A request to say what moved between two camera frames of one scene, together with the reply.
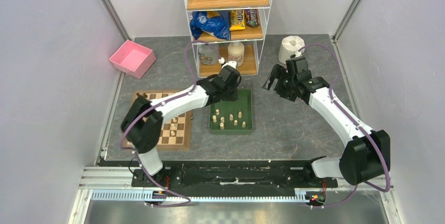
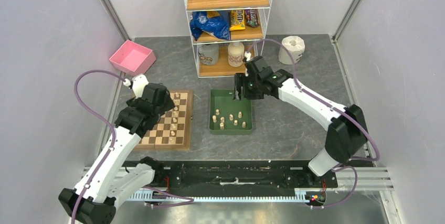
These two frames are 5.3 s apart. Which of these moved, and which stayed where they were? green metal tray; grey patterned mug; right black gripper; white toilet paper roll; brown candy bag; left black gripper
Moved: left black gripper; right black gripper
Stayed: white toilet paper roll; grey patterned mug; green metal tray; brown candy bag
